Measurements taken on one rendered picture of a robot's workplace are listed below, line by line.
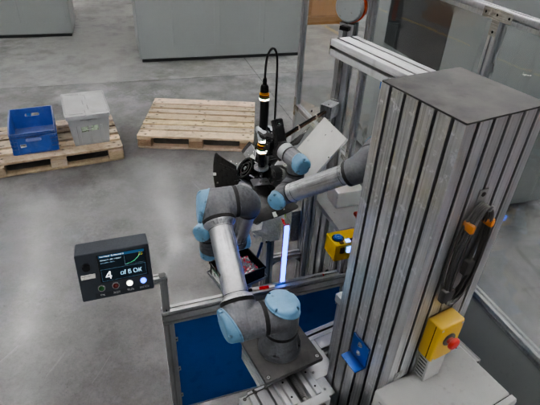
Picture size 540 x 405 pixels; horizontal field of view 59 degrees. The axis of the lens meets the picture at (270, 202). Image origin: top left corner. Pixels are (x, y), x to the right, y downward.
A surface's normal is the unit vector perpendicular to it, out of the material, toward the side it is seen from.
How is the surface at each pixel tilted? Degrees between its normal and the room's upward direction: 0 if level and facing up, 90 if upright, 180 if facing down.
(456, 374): 0
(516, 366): 90
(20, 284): 0
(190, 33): 90
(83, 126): 95
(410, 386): 0
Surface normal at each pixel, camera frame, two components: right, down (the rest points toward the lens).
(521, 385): -0.94, 0.15
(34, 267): 0.05, -0.82
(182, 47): 0.29, 0.55
